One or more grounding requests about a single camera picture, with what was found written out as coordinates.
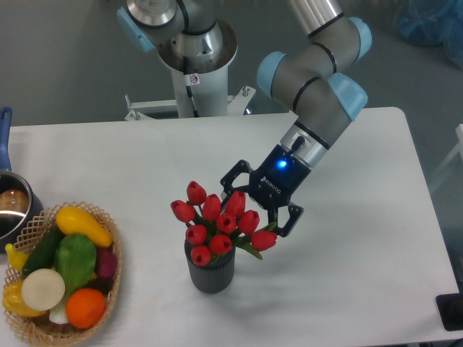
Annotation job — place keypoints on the blue plastic bag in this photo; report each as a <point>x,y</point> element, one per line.
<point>432,23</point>

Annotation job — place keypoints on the dark green cucumber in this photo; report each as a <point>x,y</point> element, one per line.
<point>44,253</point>

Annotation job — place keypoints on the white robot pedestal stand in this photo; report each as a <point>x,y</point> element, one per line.
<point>196,95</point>

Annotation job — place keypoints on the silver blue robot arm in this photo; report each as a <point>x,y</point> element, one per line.
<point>198,47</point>

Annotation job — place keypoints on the white round radish slice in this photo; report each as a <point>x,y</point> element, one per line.
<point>43,289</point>

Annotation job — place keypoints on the dark grey ribbed vase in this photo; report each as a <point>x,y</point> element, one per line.
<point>212,278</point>

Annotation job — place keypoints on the yellow bell pepper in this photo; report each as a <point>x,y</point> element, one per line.
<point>14,303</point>

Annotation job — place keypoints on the black device at table edge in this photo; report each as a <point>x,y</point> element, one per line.
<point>450,310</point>

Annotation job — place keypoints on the red tulip bouquet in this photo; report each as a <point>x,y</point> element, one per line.
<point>216,228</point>

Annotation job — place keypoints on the orange fruit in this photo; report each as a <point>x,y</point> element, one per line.
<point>85,307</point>

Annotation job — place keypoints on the yellow squash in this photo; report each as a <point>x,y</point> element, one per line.
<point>73,220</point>

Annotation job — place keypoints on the purple red onion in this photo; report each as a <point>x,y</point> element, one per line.
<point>106,263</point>

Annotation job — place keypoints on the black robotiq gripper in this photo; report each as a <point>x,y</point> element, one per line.
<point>271,185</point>

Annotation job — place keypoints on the white green leek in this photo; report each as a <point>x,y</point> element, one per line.
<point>58,315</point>

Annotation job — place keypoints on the blue handled saucepan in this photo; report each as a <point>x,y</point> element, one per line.
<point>19,204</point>

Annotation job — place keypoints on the green lettuce leaf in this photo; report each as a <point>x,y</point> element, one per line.
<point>75,260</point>

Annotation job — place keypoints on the woven wicker basket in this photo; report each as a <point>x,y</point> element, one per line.
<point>39,331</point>

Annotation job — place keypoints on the white frame at right edge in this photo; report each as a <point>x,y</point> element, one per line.
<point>448,165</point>

